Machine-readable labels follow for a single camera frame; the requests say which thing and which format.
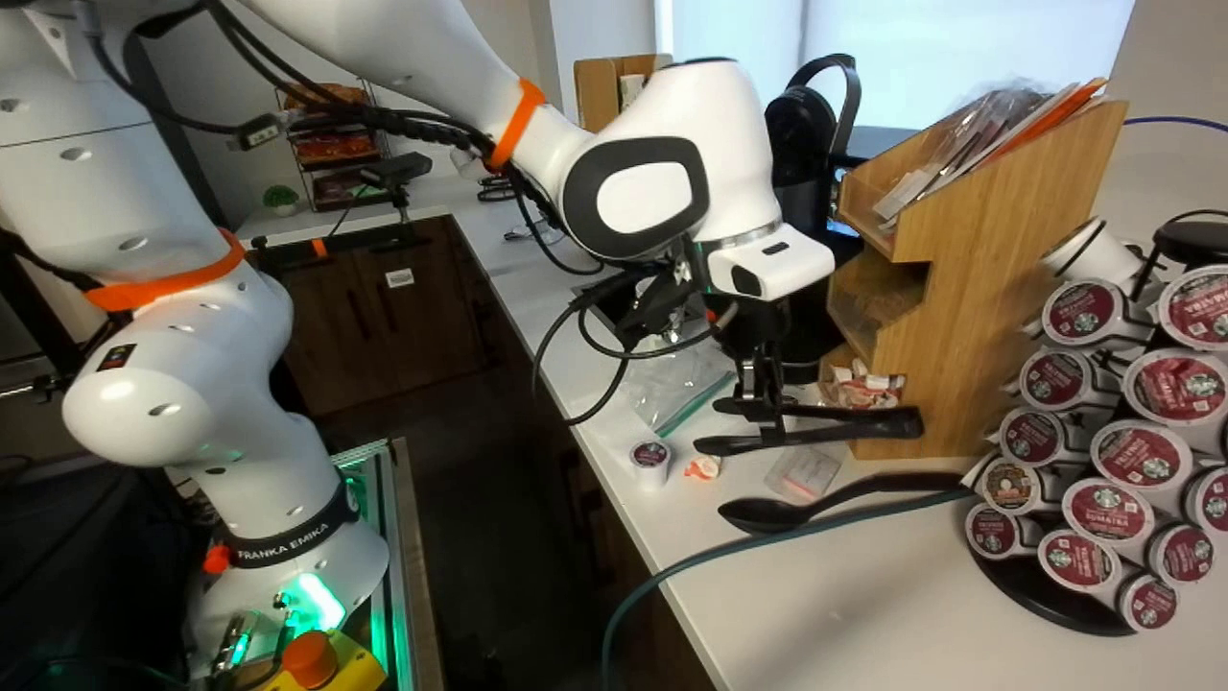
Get packets in wooden stand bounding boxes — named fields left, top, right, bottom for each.
left=870, top=73, right=1114, bottom=221

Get small black device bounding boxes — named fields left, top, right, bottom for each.
left=360, top=151, right=439, bottom=215

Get blue cable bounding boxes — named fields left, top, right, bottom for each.
left=1123, top=111, right=1228, bottom=138

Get black plastic spoon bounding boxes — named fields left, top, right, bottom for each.
left=715, top=468, right=978, bottom=541

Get white coffee pod side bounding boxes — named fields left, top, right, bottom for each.
left=1047, top=215, right=1149, bottom=292

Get maroon lid coffee pod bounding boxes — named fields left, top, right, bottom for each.
left=627, top=434, right=680, bottom=491

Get black pod carousel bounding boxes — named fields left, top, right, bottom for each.
left=996, top=207, right=1228, bottom=642

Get pile of creamer cups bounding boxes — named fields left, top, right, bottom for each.
left=818, top=352, right=909, bottom=416

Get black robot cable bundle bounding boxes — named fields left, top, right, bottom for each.
left=504, top=164, right=723, bottom=434

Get teal cable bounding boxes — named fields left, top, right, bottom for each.
left=594, top=487, right=966, bottom=691

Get snack shelf rack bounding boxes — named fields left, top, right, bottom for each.
left=280, top=79, right=390, bottom=210

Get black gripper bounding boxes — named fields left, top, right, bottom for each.
left=706, top=287, right=806, bottom=425

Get white sugar packet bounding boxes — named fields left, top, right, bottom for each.
left=763, top=443, right=851, bottom=507

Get tall wooden cup holder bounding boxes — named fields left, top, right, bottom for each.
left=573, top=51, right=673, bottom=133

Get dark wooden cabinet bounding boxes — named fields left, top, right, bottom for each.
left=245, top=210, right=548, bottom=434

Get black tongs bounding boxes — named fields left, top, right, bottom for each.
left=690, top=392, right=928, bottom=461

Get black coffee machine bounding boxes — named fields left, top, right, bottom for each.
left=723, top=51, right=877, bottom=386

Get orange emergency stop button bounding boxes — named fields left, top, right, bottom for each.
left=259, top=631, right=390, bottom=691

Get wooden condiment stand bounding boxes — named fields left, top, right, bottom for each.
left=822, top=95, right=1131, bottom=466

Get clear zip bag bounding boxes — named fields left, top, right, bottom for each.
left=622, top=362, right=741, bottom=443

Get creamer cup with orange tab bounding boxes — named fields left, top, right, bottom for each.
left=680, top=444, right=729, bottom=487

